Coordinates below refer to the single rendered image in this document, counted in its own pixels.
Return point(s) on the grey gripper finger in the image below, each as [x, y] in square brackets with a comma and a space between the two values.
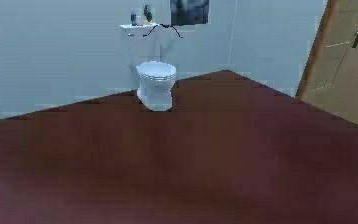
[150, 31]
[174, 30]

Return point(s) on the small green house plant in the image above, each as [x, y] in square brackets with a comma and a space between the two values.
[148, 14]

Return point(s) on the blue bottle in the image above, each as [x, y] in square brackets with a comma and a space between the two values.
[133, 19]

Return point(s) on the white toilet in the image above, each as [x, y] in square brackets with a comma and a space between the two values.
[155, 76]

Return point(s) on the brown room door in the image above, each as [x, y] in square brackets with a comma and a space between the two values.
[340, 63]

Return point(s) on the dark framed wall picture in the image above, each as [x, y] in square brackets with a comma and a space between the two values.
[189, 11]

